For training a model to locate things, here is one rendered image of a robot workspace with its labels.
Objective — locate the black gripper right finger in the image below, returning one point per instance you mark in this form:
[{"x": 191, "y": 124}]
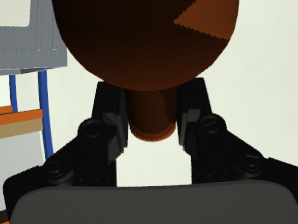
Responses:
[{"x": 220, "y": 153}]

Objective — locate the dark brown bottle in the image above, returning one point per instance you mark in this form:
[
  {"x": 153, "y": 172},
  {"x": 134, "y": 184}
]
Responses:
[{"x": 147, "y": 47}]

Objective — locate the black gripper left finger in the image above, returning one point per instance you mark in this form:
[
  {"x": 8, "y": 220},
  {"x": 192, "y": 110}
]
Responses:
[{"x": 88, "y": 159}]

